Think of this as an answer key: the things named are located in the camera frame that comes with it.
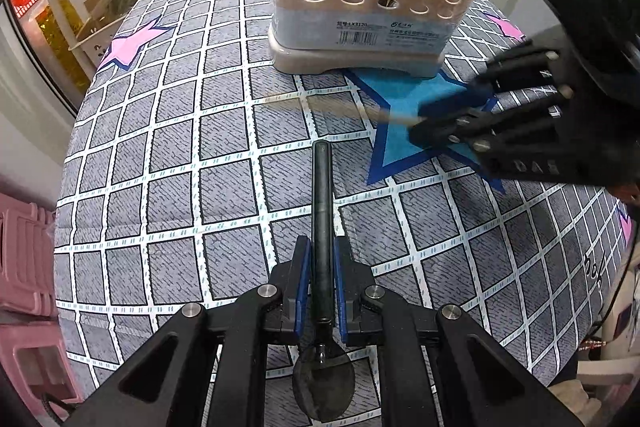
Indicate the checkered star tablecloth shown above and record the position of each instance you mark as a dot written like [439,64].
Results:
[179,187]

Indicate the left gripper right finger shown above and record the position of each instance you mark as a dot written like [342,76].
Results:
[437,367]

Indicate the wooden chopstick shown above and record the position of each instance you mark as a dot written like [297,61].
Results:
[342,109]

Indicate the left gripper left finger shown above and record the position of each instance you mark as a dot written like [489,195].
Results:
[206,366]

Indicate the pink plastic stool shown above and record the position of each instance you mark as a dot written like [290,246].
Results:
[33,353]

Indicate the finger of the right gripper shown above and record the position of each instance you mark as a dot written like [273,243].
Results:
[443,97]
[523,130]

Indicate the black spoon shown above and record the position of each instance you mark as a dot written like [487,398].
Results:
[323,377]

